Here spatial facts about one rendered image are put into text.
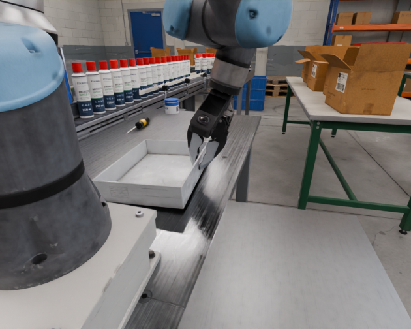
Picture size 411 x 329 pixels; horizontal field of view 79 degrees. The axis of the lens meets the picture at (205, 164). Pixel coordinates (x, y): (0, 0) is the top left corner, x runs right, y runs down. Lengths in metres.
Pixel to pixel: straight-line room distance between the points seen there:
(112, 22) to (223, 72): 8.72
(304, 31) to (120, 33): 5.37
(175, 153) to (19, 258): 0.54
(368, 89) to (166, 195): 1.42
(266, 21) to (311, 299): 0.36
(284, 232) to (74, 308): 0.35
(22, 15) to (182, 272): 0.39
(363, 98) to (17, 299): 1.68
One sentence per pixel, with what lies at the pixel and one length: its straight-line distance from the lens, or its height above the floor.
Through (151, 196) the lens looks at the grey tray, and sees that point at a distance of 0.53.
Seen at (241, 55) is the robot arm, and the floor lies 1.12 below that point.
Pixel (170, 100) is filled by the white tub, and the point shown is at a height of 0.90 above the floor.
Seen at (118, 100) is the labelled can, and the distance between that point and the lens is 1.27.
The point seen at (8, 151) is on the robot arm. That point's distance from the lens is 0.26.
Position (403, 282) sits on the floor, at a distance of 1.82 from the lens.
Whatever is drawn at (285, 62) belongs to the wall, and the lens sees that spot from 7.92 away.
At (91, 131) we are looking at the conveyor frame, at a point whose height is 0.84.
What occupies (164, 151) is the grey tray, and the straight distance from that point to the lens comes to 0.78.
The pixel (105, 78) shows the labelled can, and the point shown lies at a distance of 1.19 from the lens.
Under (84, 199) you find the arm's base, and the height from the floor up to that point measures 0.98.
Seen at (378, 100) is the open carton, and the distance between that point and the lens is 1.77.
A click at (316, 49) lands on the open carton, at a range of 2.85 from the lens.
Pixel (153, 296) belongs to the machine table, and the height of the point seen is 0.83.
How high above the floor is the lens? 1.13
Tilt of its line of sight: 25 degrees down
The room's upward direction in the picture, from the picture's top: straight up
